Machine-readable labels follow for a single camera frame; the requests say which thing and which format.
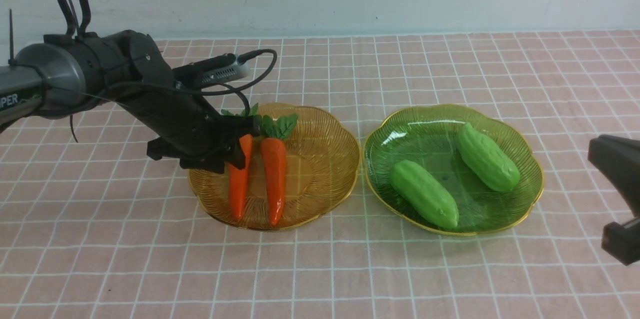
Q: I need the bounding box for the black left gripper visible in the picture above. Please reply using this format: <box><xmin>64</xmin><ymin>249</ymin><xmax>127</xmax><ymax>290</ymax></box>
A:
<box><xmin>119</xmin><ymin>81</ymin><xmax>259</xmax><ymax>174</ymax></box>

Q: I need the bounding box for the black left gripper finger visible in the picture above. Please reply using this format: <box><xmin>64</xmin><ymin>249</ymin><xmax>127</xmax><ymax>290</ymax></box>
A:
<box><xmin>587</xmin><ymin>135</ymin><xmax>640</xmax><ymax>217</ymax></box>

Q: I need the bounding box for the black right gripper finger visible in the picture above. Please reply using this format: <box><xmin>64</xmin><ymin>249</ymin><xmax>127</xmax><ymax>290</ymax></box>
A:
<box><xmin>601</xmin><ymin>217</ymin><xmax>640</xmax><ymax>266</ymax></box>

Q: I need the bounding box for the orange toy carrot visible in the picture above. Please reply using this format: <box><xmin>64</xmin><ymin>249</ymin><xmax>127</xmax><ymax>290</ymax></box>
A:
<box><xmin>259</xmin><ymin>112</ymin><xmax>298</xmax><ymax>227</ymax></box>
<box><xmin>226</xmin><ymin>134</ymin><xmax>254</xmax><ymax>221</ymax></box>

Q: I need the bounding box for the green toy gourd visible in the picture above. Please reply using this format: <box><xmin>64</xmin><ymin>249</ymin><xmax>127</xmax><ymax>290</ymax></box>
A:
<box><xmin>390</xmin><ymin>160</ymin><xmax>460</xmax><ymax>230</ymax></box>
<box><xmin>456</xmin><ymin>122</ymin><xmax>521</xmax><ymax>193</ymax></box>

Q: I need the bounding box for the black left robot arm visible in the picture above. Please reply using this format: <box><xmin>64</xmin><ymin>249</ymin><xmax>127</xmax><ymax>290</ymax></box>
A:
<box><xmin>1</xmin><ymin>30</ymin><xmax>278</xmax><ymax>174</ymax></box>

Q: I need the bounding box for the pink checkered tablecloth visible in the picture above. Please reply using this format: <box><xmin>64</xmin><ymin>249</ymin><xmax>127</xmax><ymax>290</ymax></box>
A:
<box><xmin>0</xmin><ymin>30</ymin><xmax>639</xmax><ymax>319</ymax></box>

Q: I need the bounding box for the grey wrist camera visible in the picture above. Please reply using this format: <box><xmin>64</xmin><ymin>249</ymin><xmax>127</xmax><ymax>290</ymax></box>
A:
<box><xmin>172</xmin><ymin>53</ymin><xmax>251</xmax><ymax>90</ymax></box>

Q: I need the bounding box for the black camera cable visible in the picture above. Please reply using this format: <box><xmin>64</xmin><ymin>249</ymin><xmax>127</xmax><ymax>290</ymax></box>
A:
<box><xmin>52</xmin><ymin>0</ymin><xmax>278</xmax><ymax>115</ymax></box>

